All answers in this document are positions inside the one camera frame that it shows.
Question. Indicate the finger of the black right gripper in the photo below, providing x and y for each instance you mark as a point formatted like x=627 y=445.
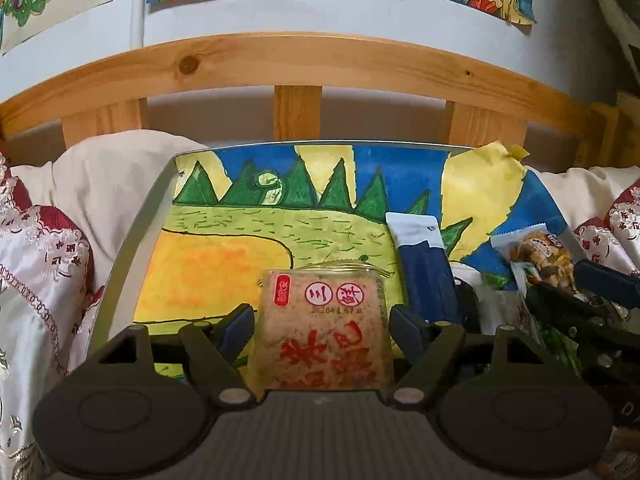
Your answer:
x=606 y=287

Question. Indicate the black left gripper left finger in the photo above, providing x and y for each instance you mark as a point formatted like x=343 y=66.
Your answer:
x=211 y=349

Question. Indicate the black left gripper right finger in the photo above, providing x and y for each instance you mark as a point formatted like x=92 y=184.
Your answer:
x=430 y=349

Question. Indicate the green vegetable snack bag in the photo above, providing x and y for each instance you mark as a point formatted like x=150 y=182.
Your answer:
x=560 y=346

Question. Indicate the dark blue snack packet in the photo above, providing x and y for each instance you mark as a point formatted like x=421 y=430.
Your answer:
x=424 y=267

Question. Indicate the brown sugar nut bar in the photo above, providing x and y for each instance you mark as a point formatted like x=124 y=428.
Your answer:
x=536 y=255

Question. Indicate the red lettered rice cracker pack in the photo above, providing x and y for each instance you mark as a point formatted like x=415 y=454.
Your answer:
x=321 y=328

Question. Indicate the floral satin pillow right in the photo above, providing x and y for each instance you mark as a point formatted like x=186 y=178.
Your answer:
x=601 y=207

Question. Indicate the floral satin pillow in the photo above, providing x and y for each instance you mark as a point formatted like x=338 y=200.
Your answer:
x=601 y=207
x=46 y=271

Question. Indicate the floral satin pillow left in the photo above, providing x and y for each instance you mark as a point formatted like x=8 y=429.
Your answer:
x=46 y=271

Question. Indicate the white cream cushion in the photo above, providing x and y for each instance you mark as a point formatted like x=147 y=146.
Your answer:
x=101 y=183

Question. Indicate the wooden bed headboard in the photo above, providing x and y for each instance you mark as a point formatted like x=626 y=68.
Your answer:
x=484 y=102

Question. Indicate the camouflage fabric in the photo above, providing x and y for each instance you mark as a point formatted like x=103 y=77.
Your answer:
x=617 y=5

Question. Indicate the white wall pipe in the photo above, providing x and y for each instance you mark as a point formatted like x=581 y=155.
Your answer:
x=136 y=34

